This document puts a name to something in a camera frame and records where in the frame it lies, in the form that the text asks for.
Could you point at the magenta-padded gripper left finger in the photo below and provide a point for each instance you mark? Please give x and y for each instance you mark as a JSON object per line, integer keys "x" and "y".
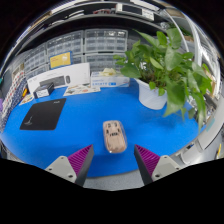
{"x": 63, "y": 166}

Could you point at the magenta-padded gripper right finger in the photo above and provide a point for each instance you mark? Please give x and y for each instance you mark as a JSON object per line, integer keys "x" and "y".
{"x": 163, "y": 166}

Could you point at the black mouse pad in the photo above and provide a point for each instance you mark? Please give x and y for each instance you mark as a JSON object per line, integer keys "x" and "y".
{"x": 43, "y": 115}

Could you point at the green plant in white pot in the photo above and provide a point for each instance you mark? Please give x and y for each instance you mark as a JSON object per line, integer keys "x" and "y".
{"x": 150, "y": 95}

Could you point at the small white sticker sheet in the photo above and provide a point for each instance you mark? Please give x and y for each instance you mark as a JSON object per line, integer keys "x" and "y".
{"x": 26, "y": 99}

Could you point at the navy white-dotted cloth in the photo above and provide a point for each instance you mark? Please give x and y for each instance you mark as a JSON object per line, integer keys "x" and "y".
{"x": 15, "y": 106}

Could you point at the large white sticker sheet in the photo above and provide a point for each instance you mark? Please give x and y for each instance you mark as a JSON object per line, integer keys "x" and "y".
{"x": 80, "y": 90}

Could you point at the small black product box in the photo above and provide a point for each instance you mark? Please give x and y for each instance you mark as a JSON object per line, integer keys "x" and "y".
{"x": 43, "y": 90}

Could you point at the white red-blue patterned cloth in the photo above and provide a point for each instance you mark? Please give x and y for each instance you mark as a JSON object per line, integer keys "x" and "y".
{"x": 13, "y": 90}

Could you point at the long white keyboard box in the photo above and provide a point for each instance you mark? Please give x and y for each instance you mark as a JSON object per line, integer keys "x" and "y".
{"x": 78, "y": 71}

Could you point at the white and blue carton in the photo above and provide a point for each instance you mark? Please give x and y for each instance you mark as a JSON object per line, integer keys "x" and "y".
{"x": 110, "y": 81}

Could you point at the crumpled cream tissue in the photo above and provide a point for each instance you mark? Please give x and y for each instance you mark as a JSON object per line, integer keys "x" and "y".
{"x": 108, "y": 72}

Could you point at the yellow card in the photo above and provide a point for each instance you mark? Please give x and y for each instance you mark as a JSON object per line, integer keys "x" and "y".
{"x": 60, "y": 60}

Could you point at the light wooden frame box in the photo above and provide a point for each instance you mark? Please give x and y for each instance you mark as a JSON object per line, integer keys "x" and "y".
{"x": 17, "y": 71}

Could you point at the grey wall shelf unit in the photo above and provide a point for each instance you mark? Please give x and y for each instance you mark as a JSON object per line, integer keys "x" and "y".
{"x": 100, "y": 18}

